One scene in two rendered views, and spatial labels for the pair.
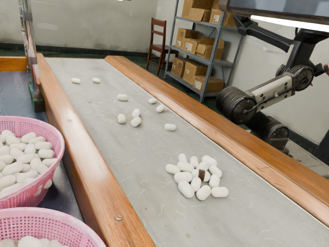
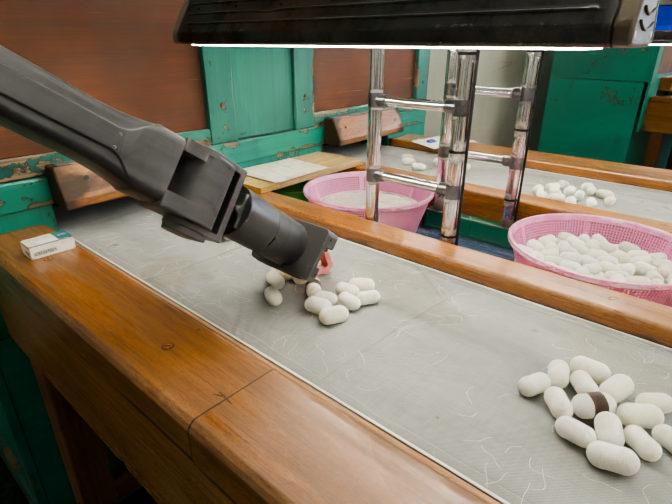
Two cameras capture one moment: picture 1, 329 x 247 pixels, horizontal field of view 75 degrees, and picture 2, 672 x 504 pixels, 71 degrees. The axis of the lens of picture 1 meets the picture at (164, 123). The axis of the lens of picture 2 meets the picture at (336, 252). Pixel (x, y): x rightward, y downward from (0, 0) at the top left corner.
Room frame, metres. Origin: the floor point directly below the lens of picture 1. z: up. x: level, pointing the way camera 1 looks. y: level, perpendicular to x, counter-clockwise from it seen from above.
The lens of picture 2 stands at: (0.62, -0.38, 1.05)
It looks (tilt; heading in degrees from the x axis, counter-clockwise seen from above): 24 degrees down; 169
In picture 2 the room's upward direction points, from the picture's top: straight up
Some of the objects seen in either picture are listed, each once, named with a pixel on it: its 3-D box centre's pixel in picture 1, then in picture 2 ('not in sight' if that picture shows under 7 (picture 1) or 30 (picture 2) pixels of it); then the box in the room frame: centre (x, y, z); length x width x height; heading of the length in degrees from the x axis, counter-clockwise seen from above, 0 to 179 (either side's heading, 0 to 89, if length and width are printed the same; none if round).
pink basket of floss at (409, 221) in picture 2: not in sight; (367, 209); (-0.29, -0.14, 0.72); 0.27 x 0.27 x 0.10
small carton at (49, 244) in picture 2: not in sight; (48, 244); (-0.07, -0.67, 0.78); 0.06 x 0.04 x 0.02; 128
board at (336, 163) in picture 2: not in sight; (294, 169); (-0.46, -0.27, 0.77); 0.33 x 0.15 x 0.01; 128
